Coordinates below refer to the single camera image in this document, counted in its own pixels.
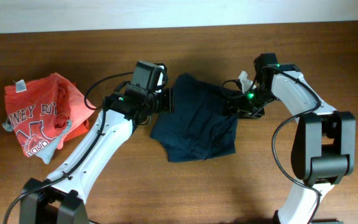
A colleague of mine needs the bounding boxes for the folded red graphic t-shirt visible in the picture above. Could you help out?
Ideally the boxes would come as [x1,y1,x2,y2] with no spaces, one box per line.
[2,73,94,164]

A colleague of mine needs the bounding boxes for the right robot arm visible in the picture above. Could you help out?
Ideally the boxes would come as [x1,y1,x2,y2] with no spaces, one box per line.
[221,53,356,224]

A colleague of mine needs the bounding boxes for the dark navy blue shorts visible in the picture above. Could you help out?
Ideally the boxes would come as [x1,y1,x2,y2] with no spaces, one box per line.
[150,73,238,162]

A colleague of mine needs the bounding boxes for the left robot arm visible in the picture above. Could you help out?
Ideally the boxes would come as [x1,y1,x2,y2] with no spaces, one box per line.
[16,61,174,224]

